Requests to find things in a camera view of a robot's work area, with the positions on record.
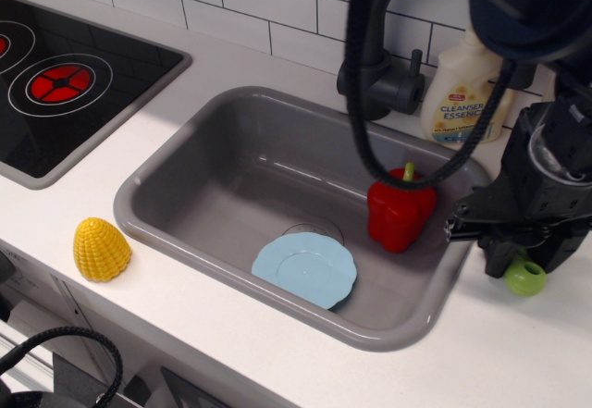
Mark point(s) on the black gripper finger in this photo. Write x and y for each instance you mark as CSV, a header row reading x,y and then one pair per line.
x,y
557,248
499,252

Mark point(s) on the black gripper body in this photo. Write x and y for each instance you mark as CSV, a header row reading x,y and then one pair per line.
x,y
544,178

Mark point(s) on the green handled grey spatula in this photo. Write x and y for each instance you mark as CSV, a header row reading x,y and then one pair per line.
x,y
524,277

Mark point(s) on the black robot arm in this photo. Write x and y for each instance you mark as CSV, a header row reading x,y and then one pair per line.
x,y
552,33

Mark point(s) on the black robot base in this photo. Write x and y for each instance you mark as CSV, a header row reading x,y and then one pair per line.
x,y
28,379

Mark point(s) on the light blue plate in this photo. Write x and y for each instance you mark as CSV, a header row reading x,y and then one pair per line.
x,y
314,267

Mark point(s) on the grey sink basin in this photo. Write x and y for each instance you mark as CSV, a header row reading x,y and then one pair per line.
x,y
254,165

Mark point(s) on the red toy bell pepper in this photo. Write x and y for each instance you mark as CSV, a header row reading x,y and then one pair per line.
x,y
398,217

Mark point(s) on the white cleanser bottle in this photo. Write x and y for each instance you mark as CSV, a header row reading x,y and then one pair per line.
x,y
458,94

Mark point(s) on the dark grey faucet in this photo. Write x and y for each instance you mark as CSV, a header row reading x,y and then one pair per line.
x,y
368,76

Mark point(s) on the yellow toy corn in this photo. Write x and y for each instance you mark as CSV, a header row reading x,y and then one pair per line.
x,y
100,250

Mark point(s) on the black toy stove top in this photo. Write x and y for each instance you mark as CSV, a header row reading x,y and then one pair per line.
x,y
66,85

